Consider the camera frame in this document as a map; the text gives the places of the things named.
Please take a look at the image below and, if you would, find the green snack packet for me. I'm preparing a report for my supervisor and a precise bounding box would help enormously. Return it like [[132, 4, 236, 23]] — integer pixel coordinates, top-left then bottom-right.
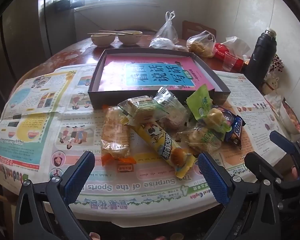
[[186, 84, 214, 121]]

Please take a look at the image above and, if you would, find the dark wardrobe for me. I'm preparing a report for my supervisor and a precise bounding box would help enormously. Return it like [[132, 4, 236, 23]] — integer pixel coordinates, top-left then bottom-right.
[[0, 0, 50, 100]]

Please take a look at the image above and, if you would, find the leopard print ornament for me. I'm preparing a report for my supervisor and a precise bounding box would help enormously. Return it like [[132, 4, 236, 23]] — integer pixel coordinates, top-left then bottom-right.
[[271, 54, 285, 74]]

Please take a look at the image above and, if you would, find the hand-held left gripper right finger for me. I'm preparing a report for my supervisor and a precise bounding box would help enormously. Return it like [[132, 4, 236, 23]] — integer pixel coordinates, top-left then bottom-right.
[[197, 152, 282, 240]]

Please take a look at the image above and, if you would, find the grey refrigerator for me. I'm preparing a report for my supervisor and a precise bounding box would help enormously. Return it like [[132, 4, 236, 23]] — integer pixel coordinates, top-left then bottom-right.
[[37, 0, 77, 55]]

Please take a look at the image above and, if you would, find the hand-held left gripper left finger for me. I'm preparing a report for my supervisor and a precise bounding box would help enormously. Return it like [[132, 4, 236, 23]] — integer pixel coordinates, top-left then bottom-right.
[[14, 151, 95, 240]]

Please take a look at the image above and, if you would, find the cream ceramic bowl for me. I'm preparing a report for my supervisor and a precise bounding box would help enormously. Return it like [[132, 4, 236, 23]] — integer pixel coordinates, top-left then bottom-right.
[[91, 33, 115, 47], [118, 31, 143, 46]]

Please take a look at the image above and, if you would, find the bowl of food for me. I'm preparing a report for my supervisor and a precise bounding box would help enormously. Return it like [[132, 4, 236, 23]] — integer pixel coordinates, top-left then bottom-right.
[[280, 100, 300, 135]]

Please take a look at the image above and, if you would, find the clear plastic cup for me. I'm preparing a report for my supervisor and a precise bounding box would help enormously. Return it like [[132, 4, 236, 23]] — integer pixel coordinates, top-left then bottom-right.
[[222, 52, 238, 72]]

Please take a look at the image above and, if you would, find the yellow cow print bread packet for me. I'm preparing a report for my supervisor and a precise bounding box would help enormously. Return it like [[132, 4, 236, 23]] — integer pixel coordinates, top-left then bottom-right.
[[129, 119, 198, 178]]

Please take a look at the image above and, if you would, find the yellow border illustrated newspaper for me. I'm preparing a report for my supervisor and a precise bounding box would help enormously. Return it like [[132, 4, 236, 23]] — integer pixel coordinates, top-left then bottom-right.
[[0, 64, 105, 180]]

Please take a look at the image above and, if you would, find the pink book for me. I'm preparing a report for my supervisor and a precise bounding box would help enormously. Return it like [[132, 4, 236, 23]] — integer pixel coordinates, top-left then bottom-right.
[[99, 55, 217, 91]]

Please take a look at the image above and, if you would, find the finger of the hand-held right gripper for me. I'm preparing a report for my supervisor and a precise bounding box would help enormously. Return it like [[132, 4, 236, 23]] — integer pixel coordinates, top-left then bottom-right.
[[269, 130, 300, 162], [244, 152, 290, 189]]

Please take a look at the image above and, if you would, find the white plastic bag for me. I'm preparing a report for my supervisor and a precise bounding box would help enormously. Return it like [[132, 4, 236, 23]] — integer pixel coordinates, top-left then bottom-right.
[[264, 91, 290, 120]]

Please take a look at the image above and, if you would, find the yellow-green pastry packet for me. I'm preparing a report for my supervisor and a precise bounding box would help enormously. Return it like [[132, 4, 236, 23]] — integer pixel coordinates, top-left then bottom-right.
[[206, 106, 232, 133]]

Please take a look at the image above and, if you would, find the white animal figurine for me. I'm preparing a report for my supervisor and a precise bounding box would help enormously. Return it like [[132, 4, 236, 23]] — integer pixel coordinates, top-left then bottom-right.
[[262, 74, 280, 96]]

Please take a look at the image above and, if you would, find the wooden chair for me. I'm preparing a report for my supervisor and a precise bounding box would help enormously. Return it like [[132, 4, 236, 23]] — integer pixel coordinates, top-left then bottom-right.
[[182, 20, 217, 40]]

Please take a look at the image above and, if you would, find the black thermos bottle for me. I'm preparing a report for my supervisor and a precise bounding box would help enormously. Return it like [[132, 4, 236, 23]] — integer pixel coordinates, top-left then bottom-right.
[[247, 28, 278, 88]]

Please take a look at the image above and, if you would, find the orange cracker packet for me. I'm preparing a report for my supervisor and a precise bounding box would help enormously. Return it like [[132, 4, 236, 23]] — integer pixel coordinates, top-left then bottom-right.
[[101, 104, 137, 167]]

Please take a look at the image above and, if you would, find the clear sandwich cake packet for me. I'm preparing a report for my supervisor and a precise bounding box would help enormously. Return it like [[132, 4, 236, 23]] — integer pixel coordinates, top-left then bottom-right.
[[118, 95, 163, 126]]

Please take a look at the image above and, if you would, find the red tissue pack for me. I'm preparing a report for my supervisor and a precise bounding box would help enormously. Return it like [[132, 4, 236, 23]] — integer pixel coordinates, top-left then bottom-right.
[[213, 36, 251, 72]]

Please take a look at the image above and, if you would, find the clear green label pastry packet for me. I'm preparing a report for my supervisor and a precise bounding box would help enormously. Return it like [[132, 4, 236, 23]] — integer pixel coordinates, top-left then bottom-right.
[[177, 126, 222, 154]]

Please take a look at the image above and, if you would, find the clear brown cake packet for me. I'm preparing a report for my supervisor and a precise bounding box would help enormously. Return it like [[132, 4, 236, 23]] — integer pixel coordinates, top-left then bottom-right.
[[154, 87, 189, 131]]

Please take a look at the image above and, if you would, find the dark cardboard box tray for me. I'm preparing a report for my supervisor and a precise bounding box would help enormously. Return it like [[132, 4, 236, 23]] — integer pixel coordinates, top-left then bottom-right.
[[87, 49, 231, 109]]

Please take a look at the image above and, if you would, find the plastic bag of fried pastries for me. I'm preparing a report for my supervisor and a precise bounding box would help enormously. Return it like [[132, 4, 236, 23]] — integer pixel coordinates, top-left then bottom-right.
[[186, 31, 217, 58]]

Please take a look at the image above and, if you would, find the tall tied clear plastic bag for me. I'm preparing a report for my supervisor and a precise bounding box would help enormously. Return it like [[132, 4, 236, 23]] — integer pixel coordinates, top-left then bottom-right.
[[154, 11, 178, 46]]

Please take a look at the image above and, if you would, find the orange panel text newspaper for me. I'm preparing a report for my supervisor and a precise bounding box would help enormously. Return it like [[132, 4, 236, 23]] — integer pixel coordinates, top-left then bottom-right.
[[47, 69, 294, 228]]

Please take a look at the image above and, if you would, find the brown chocolate bar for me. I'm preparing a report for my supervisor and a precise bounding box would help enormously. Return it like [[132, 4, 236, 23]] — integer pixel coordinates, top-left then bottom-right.
[[224, 114, 246, 146]]

